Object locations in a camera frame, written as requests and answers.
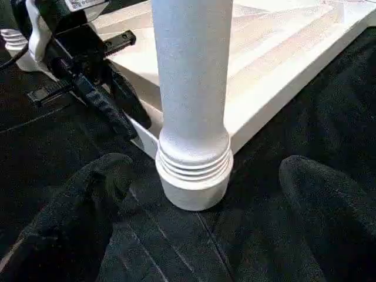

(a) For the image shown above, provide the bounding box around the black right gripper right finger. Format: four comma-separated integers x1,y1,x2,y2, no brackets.
278,155,376,282

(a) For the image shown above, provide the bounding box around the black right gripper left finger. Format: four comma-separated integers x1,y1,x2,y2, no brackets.
0,153,135,282

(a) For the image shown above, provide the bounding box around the black work mat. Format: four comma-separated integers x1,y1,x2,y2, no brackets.
0,0,376,282

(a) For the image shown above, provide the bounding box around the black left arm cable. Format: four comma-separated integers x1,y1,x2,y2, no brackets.
0,45,30,72

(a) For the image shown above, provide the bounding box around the white plastic table top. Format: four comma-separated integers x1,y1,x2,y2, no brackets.
0,0,376,212

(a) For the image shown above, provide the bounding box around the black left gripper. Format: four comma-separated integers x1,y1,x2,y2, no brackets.
26,6,153,142

